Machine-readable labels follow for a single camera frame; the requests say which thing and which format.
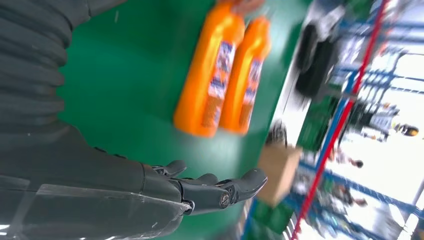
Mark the cardboard box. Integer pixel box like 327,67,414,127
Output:
256,144,304,208

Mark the white table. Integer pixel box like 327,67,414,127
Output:
268,49,312,147

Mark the red metal pole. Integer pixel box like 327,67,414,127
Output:
289,0,391,240

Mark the green plastic crate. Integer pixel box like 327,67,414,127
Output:
296,99,335,153
245,198,296,240

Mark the black handheld controller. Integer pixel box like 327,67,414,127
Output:
295,22,320,70

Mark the black hard carrying case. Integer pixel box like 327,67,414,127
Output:
294,38,340,100

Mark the black cable bundle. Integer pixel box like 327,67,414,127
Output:
264,120,288,148

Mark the blue metal shelving rack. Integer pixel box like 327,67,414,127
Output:
241,0,424,240

